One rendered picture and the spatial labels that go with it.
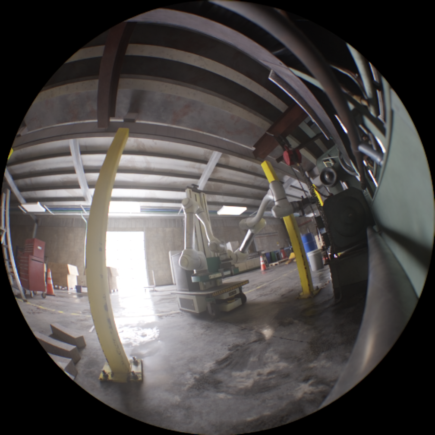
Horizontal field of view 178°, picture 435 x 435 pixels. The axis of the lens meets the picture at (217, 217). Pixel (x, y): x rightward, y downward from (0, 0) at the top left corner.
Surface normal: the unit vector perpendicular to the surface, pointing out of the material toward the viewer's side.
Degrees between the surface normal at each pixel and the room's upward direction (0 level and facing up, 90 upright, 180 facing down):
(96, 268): 90
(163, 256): 90
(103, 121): 180
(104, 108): 180
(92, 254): 90
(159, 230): 90
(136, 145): 171
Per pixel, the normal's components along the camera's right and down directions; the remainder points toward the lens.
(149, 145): 0.26, 0.84
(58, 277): 0.51, -0.40
